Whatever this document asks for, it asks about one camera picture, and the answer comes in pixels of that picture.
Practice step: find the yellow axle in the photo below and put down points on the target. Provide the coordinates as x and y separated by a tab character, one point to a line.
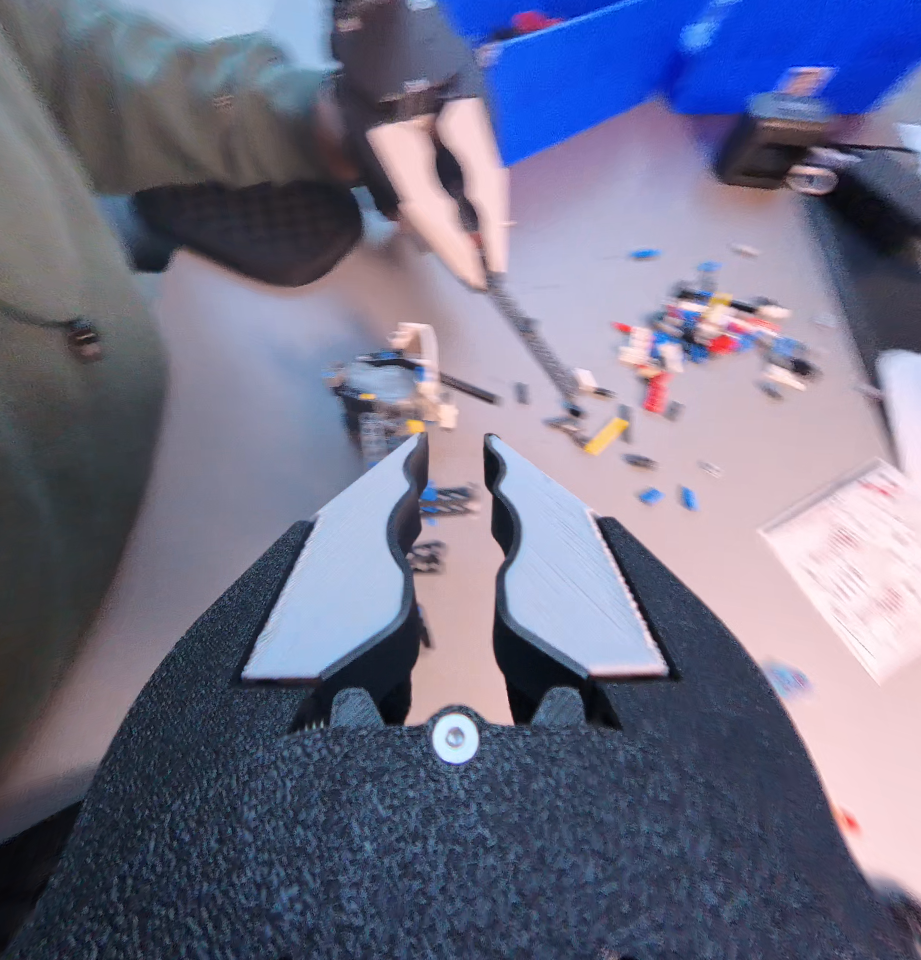
607	435

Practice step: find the long grey holed beam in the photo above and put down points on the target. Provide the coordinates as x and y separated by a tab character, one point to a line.
535	341

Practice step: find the black toy truck chassis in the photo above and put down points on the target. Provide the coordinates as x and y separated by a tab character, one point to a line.
385	382

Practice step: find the grey desk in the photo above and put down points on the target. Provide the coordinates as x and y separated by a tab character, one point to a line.
280	450

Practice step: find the black tube connector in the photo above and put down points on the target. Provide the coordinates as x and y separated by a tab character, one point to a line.
639	461

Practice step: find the pile of assorted small bricks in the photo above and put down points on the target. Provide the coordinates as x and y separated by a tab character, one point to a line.
715	337

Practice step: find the white book stand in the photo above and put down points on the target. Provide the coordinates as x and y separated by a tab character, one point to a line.
914	420

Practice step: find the black flat case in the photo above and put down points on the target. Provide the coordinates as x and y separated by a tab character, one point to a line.
880	247

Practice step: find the person's left forearm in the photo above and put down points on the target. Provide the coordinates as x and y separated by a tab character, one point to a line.
168	97

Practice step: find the short blue connector pin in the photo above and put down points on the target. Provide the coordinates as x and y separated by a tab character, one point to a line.
689	498

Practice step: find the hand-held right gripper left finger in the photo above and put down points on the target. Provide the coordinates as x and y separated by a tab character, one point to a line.
333	600

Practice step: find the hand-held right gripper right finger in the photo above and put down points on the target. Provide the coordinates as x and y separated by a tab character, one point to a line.
573	600

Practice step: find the blue round printed disc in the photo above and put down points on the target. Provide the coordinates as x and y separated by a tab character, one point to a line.
787	679

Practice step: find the sticker sheet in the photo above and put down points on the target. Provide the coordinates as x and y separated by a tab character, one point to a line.
858	562

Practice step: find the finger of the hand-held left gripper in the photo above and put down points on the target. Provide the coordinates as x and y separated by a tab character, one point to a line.
423	180
483	172

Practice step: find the black adapter box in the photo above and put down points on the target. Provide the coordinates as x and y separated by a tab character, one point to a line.
768	154

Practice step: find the red short beam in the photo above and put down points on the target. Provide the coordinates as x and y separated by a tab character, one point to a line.
657	391

